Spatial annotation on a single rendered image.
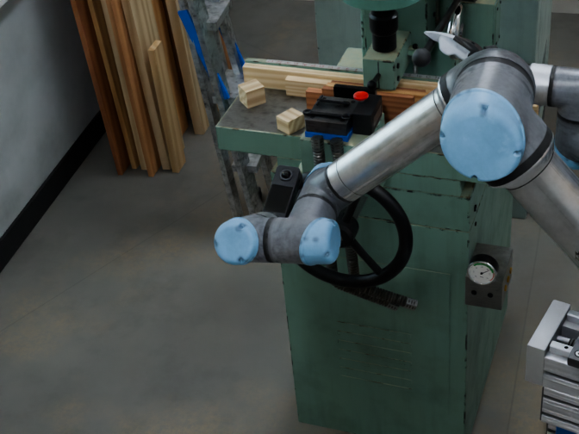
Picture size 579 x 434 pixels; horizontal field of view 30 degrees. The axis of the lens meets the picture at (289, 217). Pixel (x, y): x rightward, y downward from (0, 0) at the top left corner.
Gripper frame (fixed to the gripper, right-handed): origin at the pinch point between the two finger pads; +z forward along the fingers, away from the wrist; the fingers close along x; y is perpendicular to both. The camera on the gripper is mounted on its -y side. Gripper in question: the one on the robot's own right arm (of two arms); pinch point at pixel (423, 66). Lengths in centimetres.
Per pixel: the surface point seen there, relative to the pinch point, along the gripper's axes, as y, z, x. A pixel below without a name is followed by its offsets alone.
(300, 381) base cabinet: -5, 32, 94
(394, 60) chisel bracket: -12.0, 9.0, 5.3
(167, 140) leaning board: -104, 115, 91
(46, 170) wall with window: -81, 150, 94
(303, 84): -16.1, 30.6, 15.5
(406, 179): -1.2, 3.5, 26.7
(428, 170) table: -1.0, -1.2, 23.8
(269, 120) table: -5.3, 34.9, 19.3
